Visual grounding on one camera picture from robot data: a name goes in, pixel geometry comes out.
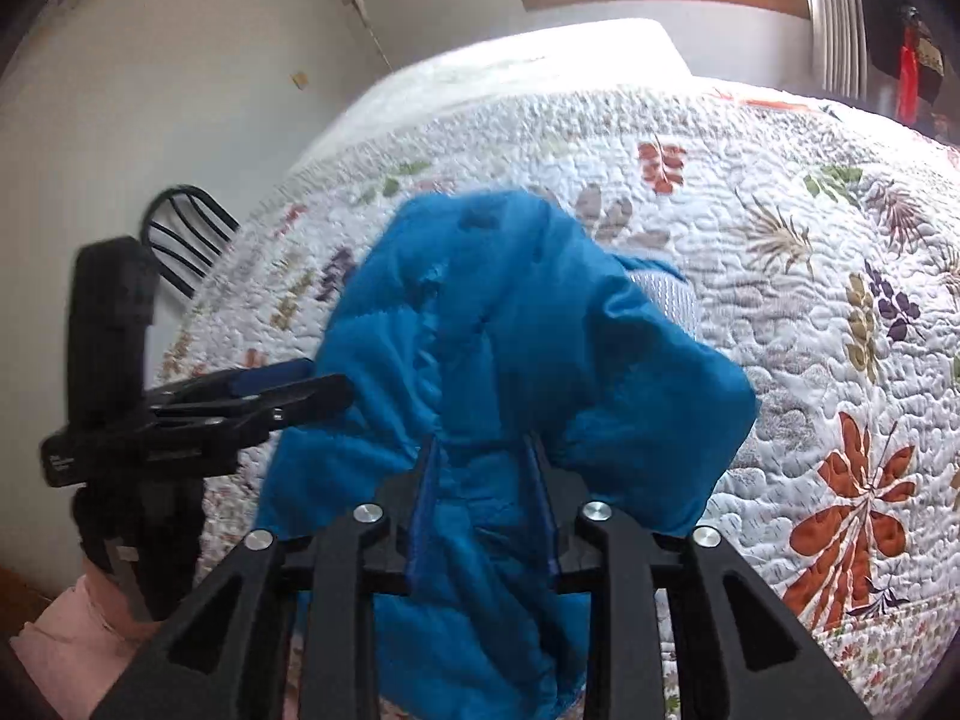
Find person's left forearm pink sleeve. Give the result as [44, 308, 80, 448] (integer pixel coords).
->
[11, 551, 170, 695]

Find white pleated curtain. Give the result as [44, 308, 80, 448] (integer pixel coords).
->
[796, 0, 872, 100]

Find red hanging cloth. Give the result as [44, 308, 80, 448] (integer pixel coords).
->
[895, 11, 922, 127]

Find floral quilted bedspread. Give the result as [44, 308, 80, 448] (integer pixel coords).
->
[161, 75, 960, 720]

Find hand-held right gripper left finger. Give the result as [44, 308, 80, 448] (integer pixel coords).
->
[90, 435, 442, 720]

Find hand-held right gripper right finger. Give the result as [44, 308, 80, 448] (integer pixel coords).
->
[523, 431, 872, 720]

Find white wall cord fixture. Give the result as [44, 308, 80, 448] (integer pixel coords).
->
[339, 0, 392, 70]

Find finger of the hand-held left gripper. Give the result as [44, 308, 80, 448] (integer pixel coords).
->
[148, 358, 317, 412]
[150, 373, 355, 452]

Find white pillow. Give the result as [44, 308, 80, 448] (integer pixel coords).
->
[386, 18, 692, 95]

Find hanging dark clothes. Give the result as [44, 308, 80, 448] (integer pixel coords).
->
[859, 0, 959, 137]

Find blue puffer jacket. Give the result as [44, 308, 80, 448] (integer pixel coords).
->
[255, 191, 760, 720]

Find person's left hand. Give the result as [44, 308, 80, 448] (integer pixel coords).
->
[73, 478, 205, 616]

